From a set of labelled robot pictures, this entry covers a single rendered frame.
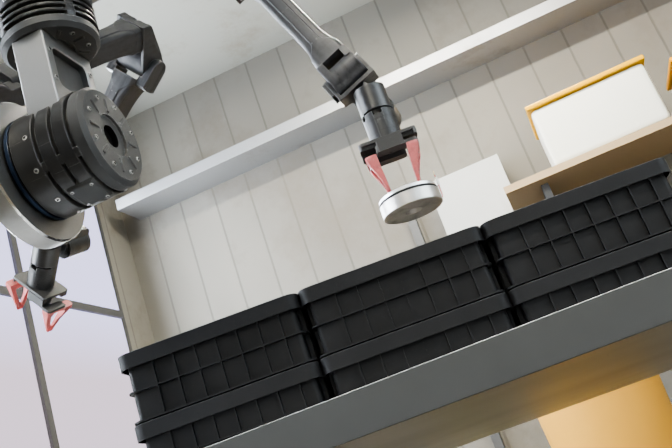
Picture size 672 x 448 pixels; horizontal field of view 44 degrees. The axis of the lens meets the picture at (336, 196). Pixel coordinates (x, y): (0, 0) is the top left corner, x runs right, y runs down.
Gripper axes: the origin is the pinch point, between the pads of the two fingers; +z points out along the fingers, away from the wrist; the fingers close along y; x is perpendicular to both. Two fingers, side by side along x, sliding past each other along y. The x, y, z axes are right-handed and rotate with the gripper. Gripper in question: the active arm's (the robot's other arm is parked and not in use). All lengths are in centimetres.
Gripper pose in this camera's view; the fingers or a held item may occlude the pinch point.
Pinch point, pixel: (405, 189)
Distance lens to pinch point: 140.4
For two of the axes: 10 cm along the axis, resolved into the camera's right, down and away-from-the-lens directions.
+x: -1.6, -3.1, -9.4
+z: 3.0, 8.9, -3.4
